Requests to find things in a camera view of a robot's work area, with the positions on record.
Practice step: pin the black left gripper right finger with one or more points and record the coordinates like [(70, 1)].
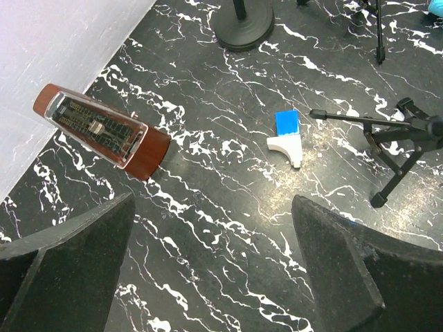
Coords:
[(365, 280)]

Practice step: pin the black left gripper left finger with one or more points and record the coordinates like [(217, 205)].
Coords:
[(63, 278)]

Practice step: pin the blue white toy block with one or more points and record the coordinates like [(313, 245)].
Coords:
[(288, 137)]

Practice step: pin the black shock mount tripod stand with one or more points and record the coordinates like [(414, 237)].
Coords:
[(358, 13)]

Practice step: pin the blue microphone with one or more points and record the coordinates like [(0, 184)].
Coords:
[(435, 7)]

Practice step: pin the black round base mic stand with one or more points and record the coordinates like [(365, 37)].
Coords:
[(243, 25)]

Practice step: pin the brown metronome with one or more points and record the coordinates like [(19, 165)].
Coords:
[(127, 143)]

